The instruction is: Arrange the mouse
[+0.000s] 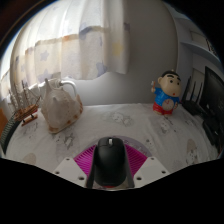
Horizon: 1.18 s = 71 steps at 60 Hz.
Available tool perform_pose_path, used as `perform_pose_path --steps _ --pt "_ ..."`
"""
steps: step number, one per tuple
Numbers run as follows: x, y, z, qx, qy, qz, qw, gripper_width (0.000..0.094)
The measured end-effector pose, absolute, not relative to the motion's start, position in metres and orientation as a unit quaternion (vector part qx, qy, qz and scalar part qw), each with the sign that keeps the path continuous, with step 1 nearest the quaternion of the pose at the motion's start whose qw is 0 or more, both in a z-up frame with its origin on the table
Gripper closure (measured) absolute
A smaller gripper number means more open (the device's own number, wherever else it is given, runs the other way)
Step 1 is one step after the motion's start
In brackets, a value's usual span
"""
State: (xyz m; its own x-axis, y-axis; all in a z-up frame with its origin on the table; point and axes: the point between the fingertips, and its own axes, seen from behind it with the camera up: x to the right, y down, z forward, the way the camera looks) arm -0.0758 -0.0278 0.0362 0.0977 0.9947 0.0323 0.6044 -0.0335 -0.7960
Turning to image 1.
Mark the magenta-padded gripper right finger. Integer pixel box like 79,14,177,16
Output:
123,143,170,188

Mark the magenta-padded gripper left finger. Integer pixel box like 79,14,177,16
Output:
52,143,101,188

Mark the black computer mouse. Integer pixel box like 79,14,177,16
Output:
93,136,128,188

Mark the white printed tablecloth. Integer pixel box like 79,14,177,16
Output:
4,102,221,191

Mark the large white conch shell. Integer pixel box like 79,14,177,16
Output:
39,78,84,135

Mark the wooden sailing ship model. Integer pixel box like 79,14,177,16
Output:
8,79,42,127

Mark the cartoon boy figurine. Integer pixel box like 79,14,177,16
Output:
150,69,183,116

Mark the black router with antennas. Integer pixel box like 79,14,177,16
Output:
180,75,205,117

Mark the white radiator pipe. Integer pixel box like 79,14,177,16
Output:
59,79,78,98

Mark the black monitor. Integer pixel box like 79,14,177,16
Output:
199,65,224,153

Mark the white star-print curtain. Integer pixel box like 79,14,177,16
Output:
0,0,131,101

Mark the white wall shelf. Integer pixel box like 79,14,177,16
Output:
173,13,224,68

